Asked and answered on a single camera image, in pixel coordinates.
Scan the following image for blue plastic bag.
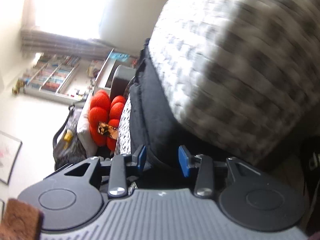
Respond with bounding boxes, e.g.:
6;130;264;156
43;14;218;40
109;51;130;62

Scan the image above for grey curtain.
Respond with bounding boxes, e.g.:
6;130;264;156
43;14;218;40
20;29;118;60

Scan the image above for brown fleece sleeve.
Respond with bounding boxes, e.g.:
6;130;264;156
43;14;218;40
0;198;43;240

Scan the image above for smartphone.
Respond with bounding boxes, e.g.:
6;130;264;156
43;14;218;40
97;121;119;140

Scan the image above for red flower cushion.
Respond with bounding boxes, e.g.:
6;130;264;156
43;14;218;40
89;89;127;152

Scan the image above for white pillow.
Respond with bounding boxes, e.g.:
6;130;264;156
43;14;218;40
76;100;98;157

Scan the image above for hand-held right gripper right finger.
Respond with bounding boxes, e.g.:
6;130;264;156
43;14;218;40
178;145;269;197

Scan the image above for leaning picture books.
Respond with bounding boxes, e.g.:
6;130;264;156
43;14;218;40
86;59;104;77

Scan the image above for white desk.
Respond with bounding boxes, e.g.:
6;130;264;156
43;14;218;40
94;49;118;89

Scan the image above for grey patterned quilt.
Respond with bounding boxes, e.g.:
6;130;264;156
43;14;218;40
117;0;320;173

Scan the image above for window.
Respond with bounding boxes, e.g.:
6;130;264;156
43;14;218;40
30;0;108;40

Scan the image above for grey sofa armrest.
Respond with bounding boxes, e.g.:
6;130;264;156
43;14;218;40
111;65;137;98

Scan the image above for white bookshelf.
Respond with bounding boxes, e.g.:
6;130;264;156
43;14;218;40
24;52;82;98

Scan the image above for black pants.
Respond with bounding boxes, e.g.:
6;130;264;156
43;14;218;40
124;38;225;170

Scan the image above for row of books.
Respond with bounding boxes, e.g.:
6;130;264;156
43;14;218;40
27;55;80;93

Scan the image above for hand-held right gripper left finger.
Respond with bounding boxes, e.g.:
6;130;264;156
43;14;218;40
45;144;147;198

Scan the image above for grey bag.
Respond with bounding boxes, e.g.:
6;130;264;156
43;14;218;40
52;102;87;170

